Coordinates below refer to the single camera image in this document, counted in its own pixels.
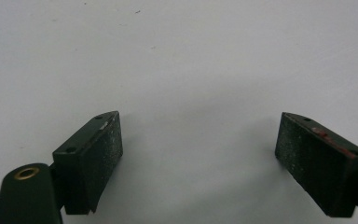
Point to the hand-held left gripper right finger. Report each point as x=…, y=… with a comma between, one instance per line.
x=317, y=168

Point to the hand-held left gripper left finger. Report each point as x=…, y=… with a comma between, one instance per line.
x=87, y=165

